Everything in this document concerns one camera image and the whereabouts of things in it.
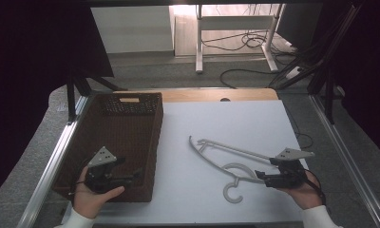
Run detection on person's right hand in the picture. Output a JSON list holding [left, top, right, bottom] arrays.
[[277, 171, 325, 211]]

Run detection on brown woven basket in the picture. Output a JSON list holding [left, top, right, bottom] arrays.
[[52, 91, 164, 203]]

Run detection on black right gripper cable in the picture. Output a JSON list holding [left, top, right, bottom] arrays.
[[304, 168, 328, 207]]

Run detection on black metal stand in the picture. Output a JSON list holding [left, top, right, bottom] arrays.
[[267, 3, 365, 125], [65, 70, 129, 125]]

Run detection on thin black floor cable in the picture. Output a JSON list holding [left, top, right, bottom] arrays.
[[283, 104, 314, 150]]

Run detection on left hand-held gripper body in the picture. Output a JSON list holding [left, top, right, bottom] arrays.
[[84, 145, 131, 195]]

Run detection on tangled black floor cables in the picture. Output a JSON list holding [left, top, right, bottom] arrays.
[[200, 28, 298, 55]]

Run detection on white table mat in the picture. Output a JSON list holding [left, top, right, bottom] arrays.
[[60, 100, 310, 223]]

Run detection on aluminium frame rail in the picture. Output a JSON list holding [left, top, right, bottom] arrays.
[[309, 94, 380, 228], [16, 94, 96, 228]]

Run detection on white power strip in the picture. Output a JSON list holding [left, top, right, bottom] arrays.
[[285, 66, 304, 81]]

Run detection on white plastic clothes hanger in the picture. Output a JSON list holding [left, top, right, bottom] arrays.
[[188, 135, 275, 204]]

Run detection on black curtain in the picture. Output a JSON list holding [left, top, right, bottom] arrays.
[[0, 0, 115, 203], [308, 0, 380, 156]]

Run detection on white metal desk frame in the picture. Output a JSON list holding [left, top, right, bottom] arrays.
[[195, 4, 287, 74]]

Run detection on person's left hand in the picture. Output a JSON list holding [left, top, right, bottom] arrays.
[[72, 165, 126, 219]]

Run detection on white cabinet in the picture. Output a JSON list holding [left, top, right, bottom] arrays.
[[90, 5, 176, 55]]

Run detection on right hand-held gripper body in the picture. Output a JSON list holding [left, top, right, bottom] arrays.
[[263, 147, 315, 190]]

